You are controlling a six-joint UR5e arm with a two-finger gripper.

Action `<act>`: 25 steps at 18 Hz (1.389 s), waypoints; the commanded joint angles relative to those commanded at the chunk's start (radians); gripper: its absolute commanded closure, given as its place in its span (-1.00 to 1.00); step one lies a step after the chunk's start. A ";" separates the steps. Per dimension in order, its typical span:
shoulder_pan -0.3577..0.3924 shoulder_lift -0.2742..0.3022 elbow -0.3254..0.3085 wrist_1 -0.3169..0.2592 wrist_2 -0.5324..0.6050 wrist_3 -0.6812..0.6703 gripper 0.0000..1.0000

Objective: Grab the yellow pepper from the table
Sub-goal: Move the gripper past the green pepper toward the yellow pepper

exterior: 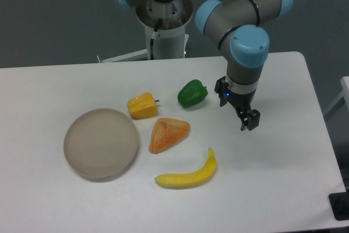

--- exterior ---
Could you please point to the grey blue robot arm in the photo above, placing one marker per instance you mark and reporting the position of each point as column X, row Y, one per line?
column 234, row 29

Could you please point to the green toy pepper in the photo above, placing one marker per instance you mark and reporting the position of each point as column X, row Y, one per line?
column 192, row 93

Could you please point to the beige round plate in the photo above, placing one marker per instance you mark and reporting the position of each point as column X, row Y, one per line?
column 101, row 144

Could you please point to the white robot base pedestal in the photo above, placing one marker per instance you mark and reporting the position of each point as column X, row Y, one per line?
column 164, row 25

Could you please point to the yellow toy pepper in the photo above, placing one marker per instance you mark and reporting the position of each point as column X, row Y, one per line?
column 142, row 106

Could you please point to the yellow toy banana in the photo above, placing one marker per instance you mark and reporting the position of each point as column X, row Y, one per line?
column 192, row 179

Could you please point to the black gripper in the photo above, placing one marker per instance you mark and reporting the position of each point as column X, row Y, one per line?
column 249, row 117

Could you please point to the orange toy triangle pastry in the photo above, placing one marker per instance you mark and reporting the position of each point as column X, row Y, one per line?
column 166, row 133

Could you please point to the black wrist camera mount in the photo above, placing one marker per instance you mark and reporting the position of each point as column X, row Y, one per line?
column 221, row 88

